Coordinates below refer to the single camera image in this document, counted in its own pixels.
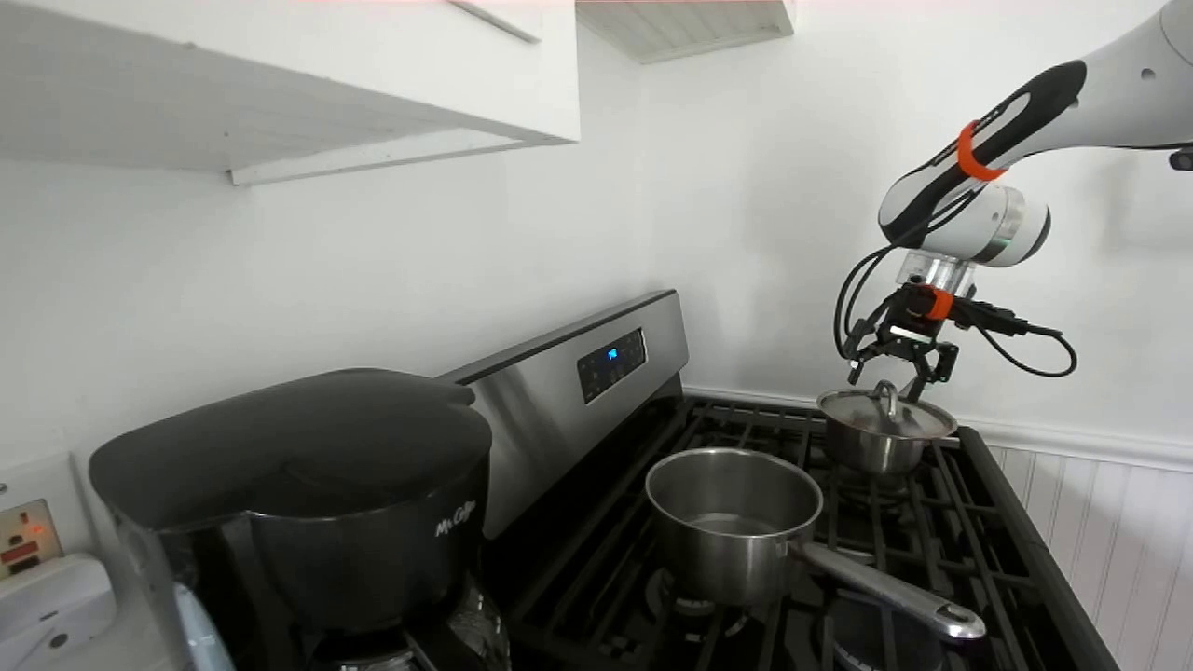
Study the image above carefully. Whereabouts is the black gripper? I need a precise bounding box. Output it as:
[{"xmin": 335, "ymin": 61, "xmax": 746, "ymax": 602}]
[{"xmin": 869, "ymin": 317, "xmax": 962, "ymax": 406}]

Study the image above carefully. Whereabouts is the black gas stove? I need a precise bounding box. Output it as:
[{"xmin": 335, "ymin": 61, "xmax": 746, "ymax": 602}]
[{"xmin": 440, "ymin": 289, "xmax": 1123, "ymax": 671}]

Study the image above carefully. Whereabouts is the stainless stove control panel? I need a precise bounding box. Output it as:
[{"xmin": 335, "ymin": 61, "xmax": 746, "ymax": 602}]
[{"xmin": 440, "ymin": 289, "xmax": 689, "ymax": 541}]

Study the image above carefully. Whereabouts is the large steel saucepan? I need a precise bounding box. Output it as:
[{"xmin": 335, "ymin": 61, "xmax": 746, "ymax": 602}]
[{"xmin": 640, "ymin": 444, "xmax": 993, "ymax": 650}]

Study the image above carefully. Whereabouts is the white range hood cabinet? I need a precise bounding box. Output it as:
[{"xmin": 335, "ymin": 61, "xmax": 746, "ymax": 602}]
[{"xmin": 573, "ymin": 0, "xmax": 798, "ymax": 66}]

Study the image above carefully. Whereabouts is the black coffee maker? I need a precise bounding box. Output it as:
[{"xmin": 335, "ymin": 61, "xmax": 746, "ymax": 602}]
[{"xmin": 87, "ymin": 367, "xmax": 515, "ymax": 671}]

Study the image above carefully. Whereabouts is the white plastic device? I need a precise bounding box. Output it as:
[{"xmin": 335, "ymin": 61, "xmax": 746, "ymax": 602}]
[{"xmin": 0, "ymin": 554, "xmax": 123, "ymax": 668}]

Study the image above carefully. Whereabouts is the orange camera mount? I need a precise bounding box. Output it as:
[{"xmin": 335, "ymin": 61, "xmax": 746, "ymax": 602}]
[{"xmin": 921, "ymin": 285, "xmax": 962, "ymax": 330}]

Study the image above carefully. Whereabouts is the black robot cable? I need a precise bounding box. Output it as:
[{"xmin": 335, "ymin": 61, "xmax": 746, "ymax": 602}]
[{"xmin": 830, "ymin": 239, "xmax": 1082, "ymax": 383}]

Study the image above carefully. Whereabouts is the orange cable strap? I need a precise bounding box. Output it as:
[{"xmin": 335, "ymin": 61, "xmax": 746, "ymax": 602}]
[{"xmin": 951, "ymin": 121, "xmax": 1008, "ymax": 188}]

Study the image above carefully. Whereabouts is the white wall cabinet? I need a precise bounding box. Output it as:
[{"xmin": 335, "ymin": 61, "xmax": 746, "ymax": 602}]
[{"xmin": 0, "ymin": 0, "xmax": 584, "ymax": 189}]

